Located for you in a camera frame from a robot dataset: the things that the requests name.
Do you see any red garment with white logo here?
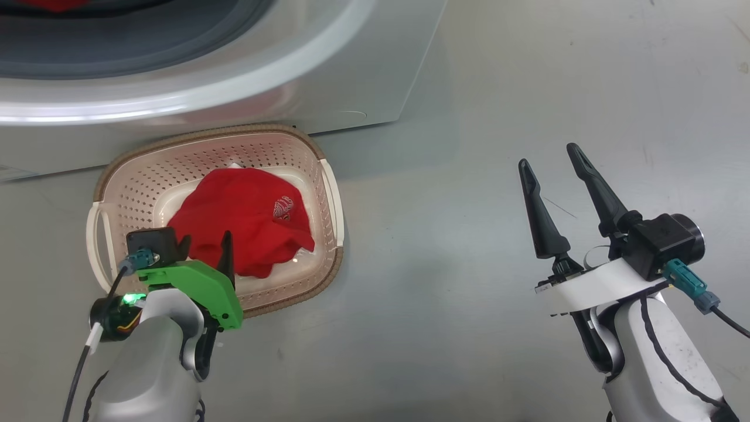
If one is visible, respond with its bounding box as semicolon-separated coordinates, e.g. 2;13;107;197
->
167;167;316;280

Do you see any black left arm cable teal plug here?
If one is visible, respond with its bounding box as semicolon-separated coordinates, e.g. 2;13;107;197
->
62;249;160;422

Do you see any black arm cable teal plug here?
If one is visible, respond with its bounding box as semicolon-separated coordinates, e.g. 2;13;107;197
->
62;249;160;422
663;258;750;339

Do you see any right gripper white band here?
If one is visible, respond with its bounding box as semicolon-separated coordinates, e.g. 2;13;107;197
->
518;142;706;318

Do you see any cream perforated laundry basket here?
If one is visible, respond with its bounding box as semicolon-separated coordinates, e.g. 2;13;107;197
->
86;123;345;319

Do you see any white washing machine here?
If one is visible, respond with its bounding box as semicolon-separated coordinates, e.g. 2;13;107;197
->
0;0;449;182

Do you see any black right arm cable teal plug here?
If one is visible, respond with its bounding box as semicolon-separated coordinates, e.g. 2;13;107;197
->
663;258;750;339

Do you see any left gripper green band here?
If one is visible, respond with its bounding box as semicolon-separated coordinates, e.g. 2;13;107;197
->
89;230;244;342

